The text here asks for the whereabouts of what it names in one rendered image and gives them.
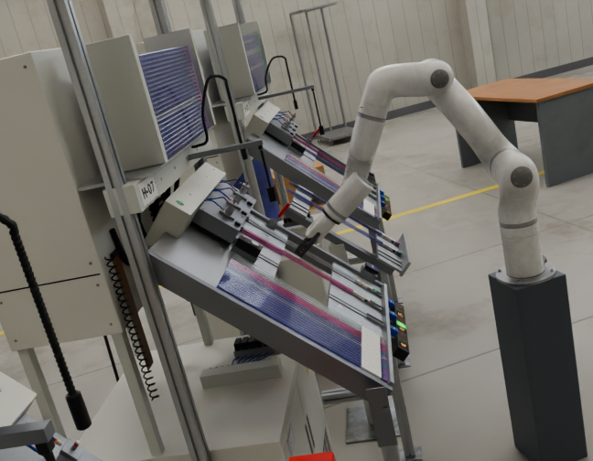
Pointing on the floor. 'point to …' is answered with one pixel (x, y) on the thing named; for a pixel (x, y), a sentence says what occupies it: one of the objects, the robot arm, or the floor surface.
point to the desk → (548, 122)
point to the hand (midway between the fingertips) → (302, 249)
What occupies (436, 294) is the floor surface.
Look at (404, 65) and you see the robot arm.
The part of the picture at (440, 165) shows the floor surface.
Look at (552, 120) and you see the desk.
